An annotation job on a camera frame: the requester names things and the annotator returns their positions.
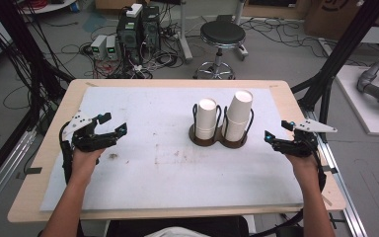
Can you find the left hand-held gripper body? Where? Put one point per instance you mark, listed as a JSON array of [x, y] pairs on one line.
[[85, 140]]

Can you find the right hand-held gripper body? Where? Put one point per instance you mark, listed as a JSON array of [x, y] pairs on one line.
[[299, 146]]

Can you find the tall stack of paper cups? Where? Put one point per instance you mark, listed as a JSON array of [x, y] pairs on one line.
[[238, 115]]

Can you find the short stack of paper cups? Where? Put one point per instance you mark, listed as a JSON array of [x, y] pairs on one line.
[[206, 118]]

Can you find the person's right hand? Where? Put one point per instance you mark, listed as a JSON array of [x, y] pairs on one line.
[[304, 169]]

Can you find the person's left hand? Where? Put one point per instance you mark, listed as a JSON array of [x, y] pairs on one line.
[[84, 164]]

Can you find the black tape strip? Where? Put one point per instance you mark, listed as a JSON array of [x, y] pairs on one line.
[[33, 171], [331, 170]]

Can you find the white foam mat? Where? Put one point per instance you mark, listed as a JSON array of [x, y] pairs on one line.
[[144, 177]]

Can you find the thin wooden stick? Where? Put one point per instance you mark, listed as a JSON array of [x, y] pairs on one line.
[[327, 201]]

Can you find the grey power supply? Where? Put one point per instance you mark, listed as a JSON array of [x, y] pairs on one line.
[[98, 46], [112, 47]]

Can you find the white platform board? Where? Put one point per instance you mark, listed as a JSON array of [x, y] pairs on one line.
[[358, 105]]

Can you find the black tape cross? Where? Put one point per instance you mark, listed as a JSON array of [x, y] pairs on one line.
[[334, 220]]

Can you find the black computer tower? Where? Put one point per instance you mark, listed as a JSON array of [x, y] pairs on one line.
[[151, 29], [128, 36]]

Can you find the white metal desk leg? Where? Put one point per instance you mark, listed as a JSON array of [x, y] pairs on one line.
[[243, 51], [184, 39]]

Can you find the person's black trousers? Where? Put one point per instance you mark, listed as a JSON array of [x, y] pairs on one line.
[[177, 223]]

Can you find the white box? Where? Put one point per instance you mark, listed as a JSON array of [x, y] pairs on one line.
[[134, 10]]

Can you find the brown cardboard box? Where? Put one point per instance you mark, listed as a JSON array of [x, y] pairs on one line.
[[325, 19]]

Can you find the black round stool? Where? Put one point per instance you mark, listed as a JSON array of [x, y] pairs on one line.
[[222, 33]]

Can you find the person's white shirt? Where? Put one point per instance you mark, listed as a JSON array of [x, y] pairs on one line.
[[177, 233]]

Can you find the white round table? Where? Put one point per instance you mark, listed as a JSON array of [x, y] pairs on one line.
[[52, 7]]

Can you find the aluminium rail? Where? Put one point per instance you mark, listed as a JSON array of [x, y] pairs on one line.
[[353, 217], [6, 168]]

